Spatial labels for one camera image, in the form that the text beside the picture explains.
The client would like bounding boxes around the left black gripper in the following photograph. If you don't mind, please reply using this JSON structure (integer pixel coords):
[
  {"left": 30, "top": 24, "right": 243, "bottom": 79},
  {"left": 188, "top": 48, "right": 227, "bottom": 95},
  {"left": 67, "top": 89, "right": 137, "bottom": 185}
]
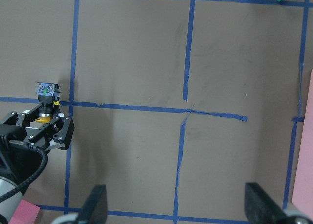
[{"left": 0, "top": 106, "right": 74, "bottom": 182}]

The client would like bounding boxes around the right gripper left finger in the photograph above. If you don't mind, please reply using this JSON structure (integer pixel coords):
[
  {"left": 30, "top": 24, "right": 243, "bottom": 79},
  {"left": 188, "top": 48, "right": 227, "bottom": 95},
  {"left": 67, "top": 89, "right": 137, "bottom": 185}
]
[{"left": 75, "top": 184, "right": 108, "bottom": 224}]

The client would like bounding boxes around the pink cube near centre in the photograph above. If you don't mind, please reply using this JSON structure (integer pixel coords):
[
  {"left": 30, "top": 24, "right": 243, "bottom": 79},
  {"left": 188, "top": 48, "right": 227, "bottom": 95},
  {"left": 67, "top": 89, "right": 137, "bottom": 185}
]
[{"left": 8, "top": 200, "right": 41, "bottom": 224}]

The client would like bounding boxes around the pink plastic bin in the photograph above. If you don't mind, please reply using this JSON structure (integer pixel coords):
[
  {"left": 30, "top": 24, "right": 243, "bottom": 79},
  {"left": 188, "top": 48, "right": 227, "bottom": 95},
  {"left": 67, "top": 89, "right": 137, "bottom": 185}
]
[{"left": 292, "top": 79, "right": 313, "bottom": 218}]

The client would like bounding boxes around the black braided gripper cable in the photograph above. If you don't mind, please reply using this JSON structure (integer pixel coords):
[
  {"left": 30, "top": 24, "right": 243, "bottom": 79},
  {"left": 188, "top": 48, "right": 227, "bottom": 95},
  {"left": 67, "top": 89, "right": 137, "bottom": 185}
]
[{"left": 0, "top": 139, "right": 49, "bottom": 203}]

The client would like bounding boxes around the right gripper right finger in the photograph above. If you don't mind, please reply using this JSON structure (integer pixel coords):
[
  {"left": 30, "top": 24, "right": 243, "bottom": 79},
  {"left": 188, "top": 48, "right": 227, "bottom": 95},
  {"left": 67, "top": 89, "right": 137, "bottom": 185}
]
[{"left": 244, "top": 182, "right": 288, "bottom": 224}]

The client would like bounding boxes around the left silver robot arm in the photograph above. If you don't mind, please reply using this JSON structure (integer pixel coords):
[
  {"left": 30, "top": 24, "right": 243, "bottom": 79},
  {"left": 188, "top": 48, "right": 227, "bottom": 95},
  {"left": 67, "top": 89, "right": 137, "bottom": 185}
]
[{"left": 0, "top": 105, "right": 74, "bottom": 224}]

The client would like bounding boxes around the yellow push button switch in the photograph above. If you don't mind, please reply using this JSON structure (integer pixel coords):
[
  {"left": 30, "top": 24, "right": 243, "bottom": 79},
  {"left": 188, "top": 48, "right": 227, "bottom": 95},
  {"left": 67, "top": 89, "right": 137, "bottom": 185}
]
[{"left": 35, "top": 82, "right": 61, "bottom": 123}]

